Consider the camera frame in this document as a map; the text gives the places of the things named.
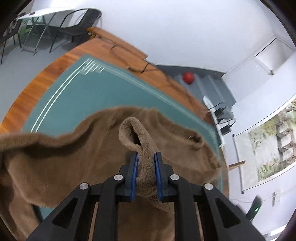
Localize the glass side table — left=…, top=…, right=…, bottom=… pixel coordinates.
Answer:
left=16, top=9, right=77, bottom=56

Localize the green table mat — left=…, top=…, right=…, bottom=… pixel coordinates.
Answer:
left=21, top=54, right=225, bottom=218

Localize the black cable on table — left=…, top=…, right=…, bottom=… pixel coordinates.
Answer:
left=109, top=44, right=186, bottom=93

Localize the red ball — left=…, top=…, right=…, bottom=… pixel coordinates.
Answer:
left=182, top=72, right=195, bottom=85

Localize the white power strip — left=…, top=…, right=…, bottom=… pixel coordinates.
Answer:
left=203, top=96, right=225, bottom=148

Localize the black metal chair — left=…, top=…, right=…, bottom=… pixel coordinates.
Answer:
left=49, top=8, right=102, bottom=53

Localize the black power adapter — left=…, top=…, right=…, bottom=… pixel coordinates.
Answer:
left=214, top=108, right=229, bottom=123
left=220, top=124, right=232, bottom=136

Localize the brown fleece sweater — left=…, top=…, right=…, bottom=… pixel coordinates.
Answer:
left=1, top=107, right=221, bottom=240

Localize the landscape scroll painting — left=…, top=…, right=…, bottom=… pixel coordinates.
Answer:
left=233, top=99, right=295, bottom=191

